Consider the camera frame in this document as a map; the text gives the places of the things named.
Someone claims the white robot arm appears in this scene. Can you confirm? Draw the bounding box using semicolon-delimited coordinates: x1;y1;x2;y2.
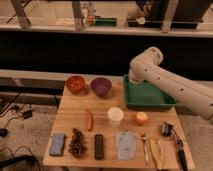
129;47;213;124

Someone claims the green plastic tray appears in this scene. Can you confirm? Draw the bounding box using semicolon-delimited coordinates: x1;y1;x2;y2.
123;75;176;110

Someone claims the purple bowl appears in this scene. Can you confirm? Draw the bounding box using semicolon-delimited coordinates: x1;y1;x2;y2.
90;77;112;97

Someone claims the red yellow apple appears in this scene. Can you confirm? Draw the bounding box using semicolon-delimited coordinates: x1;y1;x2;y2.
135;112;148;125

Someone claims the white paper cup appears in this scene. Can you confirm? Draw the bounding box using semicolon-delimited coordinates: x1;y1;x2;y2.
108;107;124;127

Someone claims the orange bowl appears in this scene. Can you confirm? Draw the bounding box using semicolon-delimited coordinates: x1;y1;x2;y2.
66;75;85;94

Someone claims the orange carrot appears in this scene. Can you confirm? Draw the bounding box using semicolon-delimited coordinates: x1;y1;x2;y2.
87;110;93;131

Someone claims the metal fork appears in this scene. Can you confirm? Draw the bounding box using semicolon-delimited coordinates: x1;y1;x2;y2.
141;133;149;165

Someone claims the light blue cloth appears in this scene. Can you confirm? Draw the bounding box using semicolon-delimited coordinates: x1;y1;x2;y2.
115;131;136;160

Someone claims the yellow banana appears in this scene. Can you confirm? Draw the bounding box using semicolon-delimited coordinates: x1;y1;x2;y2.
150;139;164;170

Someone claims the black remote control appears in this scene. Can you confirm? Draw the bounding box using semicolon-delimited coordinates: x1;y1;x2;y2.
94;134;104;160

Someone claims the bunch of dark grapes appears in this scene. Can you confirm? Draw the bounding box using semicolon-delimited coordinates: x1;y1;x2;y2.
68;128;87;159

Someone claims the blue sponge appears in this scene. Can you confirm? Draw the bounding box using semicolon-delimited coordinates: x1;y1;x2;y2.
49;133;66;156

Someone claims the black power adapter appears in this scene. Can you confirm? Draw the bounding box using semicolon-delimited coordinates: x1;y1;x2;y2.
22;110;33;119

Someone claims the black handled tool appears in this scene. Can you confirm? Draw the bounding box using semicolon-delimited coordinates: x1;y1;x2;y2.
172;129;188;171

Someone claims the black floor cable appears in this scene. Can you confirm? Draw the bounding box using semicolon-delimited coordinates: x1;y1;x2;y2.
0;145;42;171

